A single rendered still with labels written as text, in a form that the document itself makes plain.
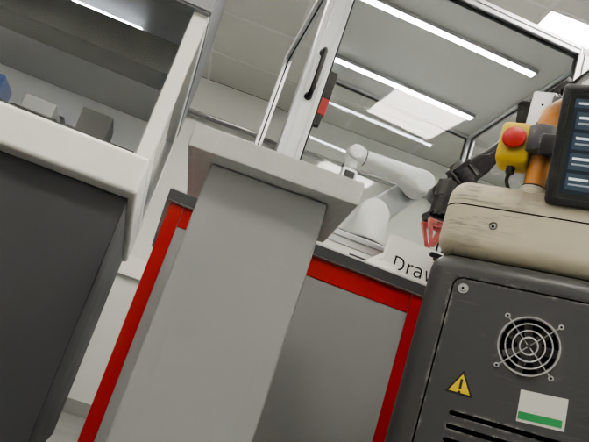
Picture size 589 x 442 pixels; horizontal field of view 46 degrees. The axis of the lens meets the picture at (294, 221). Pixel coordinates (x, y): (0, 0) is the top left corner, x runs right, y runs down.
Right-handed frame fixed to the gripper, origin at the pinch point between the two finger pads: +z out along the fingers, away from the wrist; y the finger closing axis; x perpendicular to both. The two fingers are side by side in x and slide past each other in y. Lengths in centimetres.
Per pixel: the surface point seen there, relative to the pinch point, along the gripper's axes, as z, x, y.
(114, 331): 58, 92, 349
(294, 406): 53, 33, -41
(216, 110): -133, 78, 363
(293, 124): -27, 46, 23
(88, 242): 31, 89, 0
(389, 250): 8.3, 14.4, -12.0
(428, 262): 7.7, 3.2, -11.6
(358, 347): 37, 23, -40
